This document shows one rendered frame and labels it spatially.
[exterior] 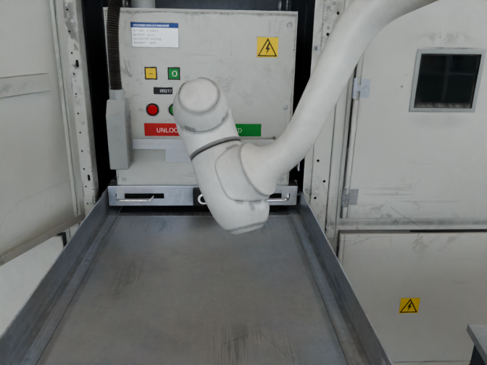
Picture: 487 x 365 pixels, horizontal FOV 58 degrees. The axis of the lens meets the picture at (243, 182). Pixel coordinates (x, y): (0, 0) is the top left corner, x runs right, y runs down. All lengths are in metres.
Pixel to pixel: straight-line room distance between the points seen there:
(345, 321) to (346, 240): 0.50
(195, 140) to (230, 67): 0.44
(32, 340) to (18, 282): 0.61
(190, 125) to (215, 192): 0.12
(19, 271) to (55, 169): 0.34
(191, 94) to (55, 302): 0.47
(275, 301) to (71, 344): 0.37
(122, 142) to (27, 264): 0.48
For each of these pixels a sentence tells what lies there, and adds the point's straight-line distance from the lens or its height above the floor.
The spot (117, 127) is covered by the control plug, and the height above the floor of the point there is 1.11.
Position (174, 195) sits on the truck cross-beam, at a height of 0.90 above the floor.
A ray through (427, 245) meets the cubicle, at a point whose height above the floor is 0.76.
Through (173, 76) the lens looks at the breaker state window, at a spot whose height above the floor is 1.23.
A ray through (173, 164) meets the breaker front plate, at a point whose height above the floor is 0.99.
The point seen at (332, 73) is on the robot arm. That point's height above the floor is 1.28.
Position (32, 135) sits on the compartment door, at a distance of 1.16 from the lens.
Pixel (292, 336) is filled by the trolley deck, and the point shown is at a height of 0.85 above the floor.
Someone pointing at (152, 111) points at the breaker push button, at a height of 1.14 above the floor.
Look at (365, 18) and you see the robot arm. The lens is 0.72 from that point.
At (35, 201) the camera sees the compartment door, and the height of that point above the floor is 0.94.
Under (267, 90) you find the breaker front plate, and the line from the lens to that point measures 1.20.
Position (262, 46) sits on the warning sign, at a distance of 1.19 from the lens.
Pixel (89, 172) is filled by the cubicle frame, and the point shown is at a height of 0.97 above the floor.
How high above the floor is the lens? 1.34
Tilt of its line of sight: 19 degrees down
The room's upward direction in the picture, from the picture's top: 1 degrees clockwise
